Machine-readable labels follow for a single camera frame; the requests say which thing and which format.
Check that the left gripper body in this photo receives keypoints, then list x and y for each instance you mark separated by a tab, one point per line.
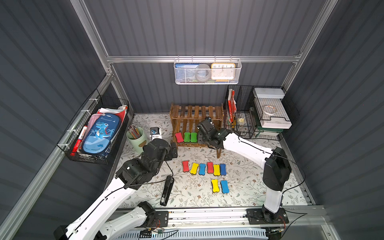
173	149

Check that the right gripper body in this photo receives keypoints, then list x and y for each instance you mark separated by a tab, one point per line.
204	128

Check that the blue eraser tier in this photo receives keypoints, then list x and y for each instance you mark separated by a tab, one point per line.
202	169

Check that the red eraser tier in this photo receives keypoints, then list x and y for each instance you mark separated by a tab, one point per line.
185	166
179	137

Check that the blue eraser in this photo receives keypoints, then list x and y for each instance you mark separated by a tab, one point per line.
225	187
223	170

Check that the yellow eraser tier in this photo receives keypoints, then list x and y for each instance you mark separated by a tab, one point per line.
215	186
194	168

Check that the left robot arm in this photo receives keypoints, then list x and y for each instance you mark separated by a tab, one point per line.
128	179

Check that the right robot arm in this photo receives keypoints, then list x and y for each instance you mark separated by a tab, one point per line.
274	162

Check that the wooden two-tier shelf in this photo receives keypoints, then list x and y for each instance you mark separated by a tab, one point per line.
185	119

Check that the green eraser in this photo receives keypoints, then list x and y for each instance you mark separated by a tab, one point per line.
194	137
187	137

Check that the green pencil cup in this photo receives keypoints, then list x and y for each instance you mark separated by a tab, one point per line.
138	144

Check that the black stapler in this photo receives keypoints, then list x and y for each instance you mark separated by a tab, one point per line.
167	190

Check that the colored pencils bunch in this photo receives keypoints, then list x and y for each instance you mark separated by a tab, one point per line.
134	132

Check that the blue dinosaur pencil case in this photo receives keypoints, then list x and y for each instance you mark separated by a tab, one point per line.
100	136

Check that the clear tape roll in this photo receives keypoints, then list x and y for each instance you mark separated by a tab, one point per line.
203	73

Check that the white mesh hanging basket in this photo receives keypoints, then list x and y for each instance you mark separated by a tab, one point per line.
209	61

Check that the yellow alarm clock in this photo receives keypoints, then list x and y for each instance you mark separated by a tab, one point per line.
223	71

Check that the blue box in basket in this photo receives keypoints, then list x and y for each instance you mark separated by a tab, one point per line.
185	72

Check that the tape roll on organizer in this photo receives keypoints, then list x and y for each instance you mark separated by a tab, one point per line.
269	110

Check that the white box on organizer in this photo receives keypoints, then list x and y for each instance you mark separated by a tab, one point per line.
274	97

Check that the red marker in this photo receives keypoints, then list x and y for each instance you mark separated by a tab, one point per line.
79	140

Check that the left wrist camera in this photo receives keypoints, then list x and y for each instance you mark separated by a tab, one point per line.
155	133

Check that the black wire desk organizer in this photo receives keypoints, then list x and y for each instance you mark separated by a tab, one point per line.
256	112

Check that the black wire wall basket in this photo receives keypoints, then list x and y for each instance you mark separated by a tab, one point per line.
100	101

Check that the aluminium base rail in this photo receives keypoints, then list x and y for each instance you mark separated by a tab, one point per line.
192	219

